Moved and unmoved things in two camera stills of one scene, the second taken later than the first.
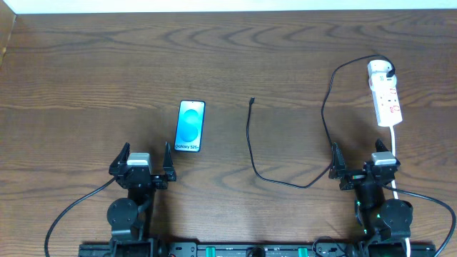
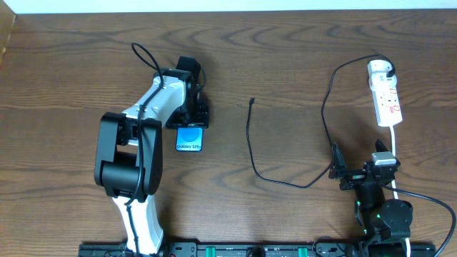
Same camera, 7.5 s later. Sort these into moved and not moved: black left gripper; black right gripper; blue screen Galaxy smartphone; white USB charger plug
Moved: black left gripper
Not moved: black right gripper; white USB charger plug; blue screen Galaxy smartphone
